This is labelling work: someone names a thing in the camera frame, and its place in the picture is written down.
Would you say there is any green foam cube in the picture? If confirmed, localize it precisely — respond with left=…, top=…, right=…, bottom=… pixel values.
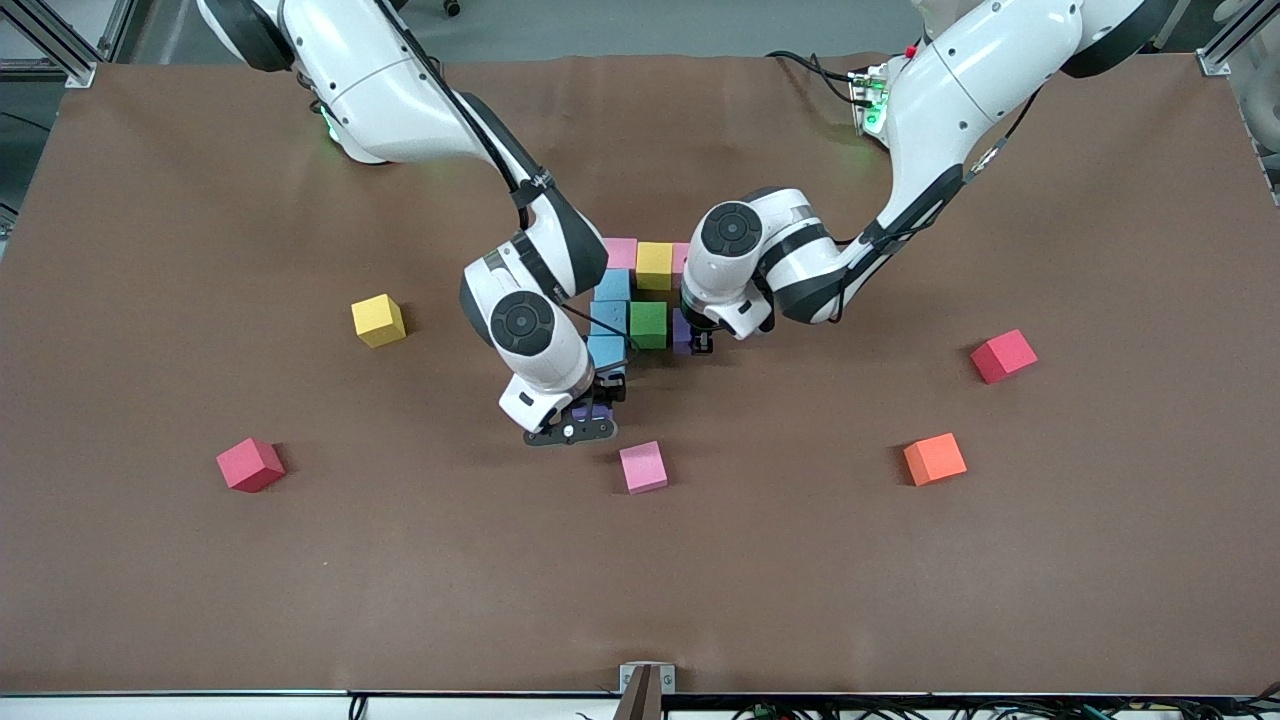
left=629, top=301, right=668, bottom=350

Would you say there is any yellow foam cube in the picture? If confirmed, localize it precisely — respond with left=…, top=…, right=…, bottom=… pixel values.
left=637, top=242, right=676, bottom=292
left=351, top=294, right=408, bottom=349

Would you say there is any orange foam cube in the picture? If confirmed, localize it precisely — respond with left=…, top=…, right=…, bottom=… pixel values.
left=904, top=433, right=969, bottom=488

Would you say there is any brown table mat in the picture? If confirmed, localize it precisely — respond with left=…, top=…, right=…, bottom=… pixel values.
left=0, top=53, right=1280, bottom=698

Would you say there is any base connector box green light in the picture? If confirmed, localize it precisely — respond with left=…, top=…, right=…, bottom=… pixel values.
left=848, top=65, right=893, bottom=136

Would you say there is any red foam cube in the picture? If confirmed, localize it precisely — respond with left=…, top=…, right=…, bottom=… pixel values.
left=216, top=437, right=286, bottom=494
left=970, top=329, right=1039, bottom=385

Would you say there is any black base power cable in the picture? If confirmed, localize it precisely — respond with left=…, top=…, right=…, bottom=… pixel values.
left=765, top=48, right=867, bottom=107

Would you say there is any silver metal bracket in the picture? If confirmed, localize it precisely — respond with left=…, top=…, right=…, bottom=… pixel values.
left=618, top=662, right=677, bottom=695

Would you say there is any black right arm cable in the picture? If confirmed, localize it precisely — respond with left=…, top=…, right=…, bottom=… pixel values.
left=375, top=0, right=637, bottom=351

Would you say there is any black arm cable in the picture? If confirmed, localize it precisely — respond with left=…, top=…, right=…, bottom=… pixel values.
left=830, top=85, right=1046, bottom=321
left=375, top=0, right=637, bottom=351

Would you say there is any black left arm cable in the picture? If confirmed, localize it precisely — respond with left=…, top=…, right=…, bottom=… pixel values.
left=830, top=85, right=1046, bottom=321

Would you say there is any black cable bundle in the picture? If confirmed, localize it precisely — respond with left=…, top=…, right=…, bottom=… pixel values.
left=728, top=683, right=1280, bottom=720

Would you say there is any white table edge rail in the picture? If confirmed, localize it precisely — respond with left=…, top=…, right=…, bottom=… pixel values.
left=0, top=692, right=1280, bottom=720

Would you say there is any aluminium frame profile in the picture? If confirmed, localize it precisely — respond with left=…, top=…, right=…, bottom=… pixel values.
left=97, top=0, right=153, bottom=63
left=1195, top=0, right=1280, bottom=78
left=0, top=0, right=99, bottom=89

